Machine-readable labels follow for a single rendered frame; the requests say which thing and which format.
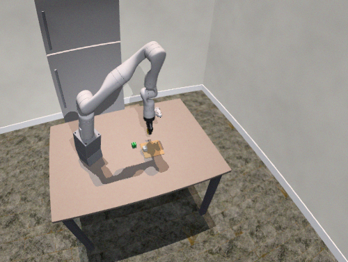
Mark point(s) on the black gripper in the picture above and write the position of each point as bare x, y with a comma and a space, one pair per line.
149, 124

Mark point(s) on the orange flat mat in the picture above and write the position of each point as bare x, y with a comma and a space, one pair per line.
154, 149

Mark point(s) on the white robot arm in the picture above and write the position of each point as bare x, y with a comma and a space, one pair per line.
87, 102

